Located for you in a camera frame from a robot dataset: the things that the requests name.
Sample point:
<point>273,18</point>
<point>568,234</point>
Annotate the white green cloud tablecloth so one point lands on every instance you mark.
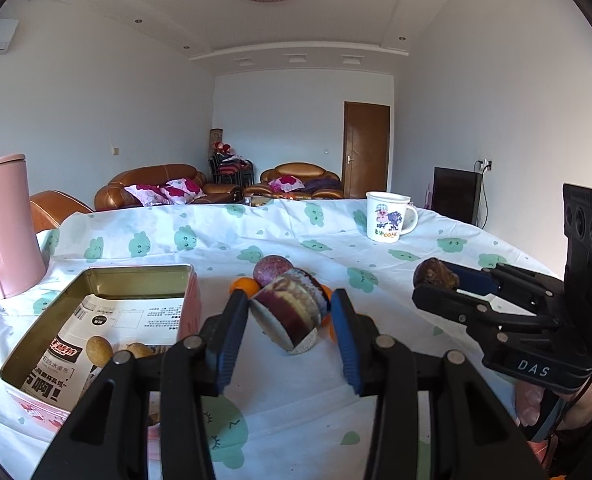
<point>286,405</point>

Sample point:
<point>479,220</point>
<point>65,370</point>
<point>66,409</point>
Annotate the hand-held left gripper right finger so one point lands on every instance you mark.
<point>347,345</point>

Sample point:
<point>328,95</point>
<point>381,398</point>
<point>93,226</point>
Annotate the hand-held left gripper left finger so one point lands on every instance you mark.
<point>229,345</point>

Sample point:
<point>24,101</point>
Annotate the pink floral pillow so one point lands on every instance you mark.
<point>145,194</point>
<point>286,183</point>
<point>183,190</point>

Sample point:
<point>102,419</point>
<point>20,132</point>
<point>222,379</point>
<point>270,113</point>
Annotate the wrinkled brown passion fruit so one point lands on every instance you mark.
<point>433,272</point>

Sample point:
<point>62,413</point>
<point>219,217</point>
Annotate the dark stacked chairs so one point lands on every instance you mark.
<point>230,170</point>

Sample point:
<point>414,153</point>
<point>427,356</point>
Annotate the large brown leather sofa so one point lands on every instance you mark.
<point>145,175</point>

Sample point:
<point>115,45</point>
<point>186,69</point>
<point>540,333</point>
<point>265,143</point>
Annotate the black cabinet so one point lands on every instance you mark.
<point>455,195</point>

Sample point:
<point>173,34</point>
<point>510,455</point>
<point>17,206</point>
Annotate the pink metal tin box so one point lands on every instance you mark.
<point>135,287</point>

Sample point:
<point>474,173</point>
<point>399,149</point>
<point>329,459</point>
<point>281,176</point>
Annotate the brown wooden door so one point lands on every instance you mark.
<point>366,150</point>

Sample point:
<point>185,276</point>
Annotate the small yellow-brown fruit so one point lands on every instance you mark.
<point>98,351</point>
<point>139,350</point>

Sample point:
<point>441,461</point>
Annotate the printed newspaper sheet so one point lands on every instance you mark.
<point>125,320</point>

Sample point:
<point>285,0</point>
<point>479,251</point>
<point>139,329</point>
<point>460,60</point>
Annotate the small orange tangerine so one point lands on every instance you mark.
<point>332,327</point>
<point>246,287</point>

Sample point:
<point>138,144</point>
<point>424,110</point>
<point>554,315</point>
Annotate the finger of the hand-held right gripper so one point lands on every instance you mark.
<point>478,280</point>
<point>456,305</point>

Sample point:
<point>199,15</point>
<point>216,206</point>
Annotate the dark purple blanket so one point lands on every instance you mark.
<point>321,183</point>

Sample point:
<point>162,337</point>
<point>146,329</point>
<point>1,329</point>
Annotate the smooth purple passion fruit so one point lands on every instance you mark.
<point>272,269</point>

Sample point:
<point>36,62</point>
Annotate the person's right hand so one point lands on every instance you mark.
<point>588,402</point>

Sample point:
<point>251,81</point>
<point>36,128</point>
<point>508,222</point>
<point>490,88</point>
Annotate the white cartoon print mug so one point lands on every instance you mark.
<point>386,220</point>

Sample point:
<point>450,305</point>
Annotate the pink kettle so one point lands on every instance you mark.
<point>10,230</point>

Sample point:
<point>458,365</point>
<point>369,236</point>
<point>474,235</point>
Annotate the small brown leather sofa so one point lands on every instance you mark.
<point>301,169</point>

